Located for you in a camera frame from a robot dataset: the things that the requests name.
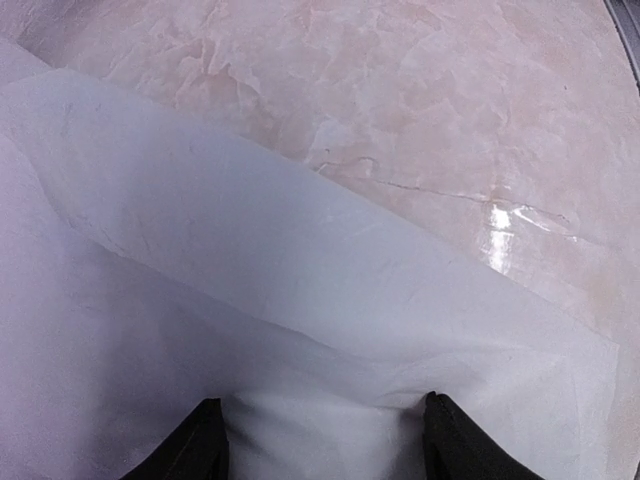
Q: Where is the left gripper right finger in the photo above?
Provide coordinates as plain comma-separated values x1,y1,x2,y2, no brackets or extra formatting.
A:
422,392,539,480

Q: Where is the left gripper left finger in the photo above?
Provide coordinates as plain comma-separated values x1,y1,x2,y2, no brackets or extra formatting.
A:
122,398,229,480

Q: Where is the front aluminium rail base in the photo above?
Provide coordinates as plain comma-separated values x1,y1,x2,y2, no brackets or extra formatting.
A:
604,0,640,88

